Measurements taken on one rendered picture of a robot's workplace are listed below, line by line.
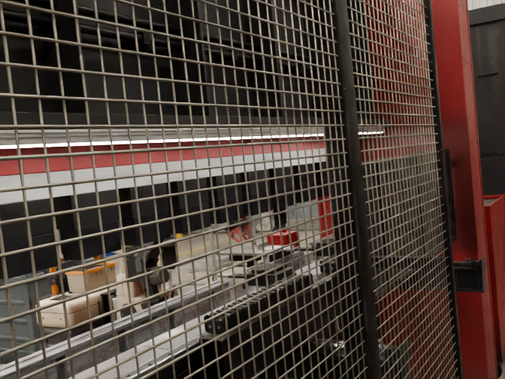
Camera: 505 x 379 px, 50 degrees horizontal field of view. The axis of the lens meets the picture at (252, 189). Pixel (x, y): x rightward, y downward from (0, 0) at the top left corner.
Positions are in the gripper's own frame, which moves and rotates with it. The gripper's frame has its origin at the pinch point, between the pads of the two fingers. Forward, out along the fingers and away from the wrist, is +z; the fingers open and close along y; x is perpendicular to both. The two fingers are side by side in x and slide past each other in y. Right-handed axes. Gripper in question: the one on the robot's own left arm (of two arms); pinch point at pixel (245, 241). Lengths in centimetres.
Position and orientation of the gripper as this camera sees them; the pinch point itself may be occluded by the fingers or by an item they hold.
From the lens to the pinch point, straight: 238.4
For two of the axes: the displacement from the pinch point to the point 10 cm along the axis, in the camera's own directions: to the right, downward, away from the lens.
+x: -6.7, 5.3, 5.2
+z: 5.0, 8.4, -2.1
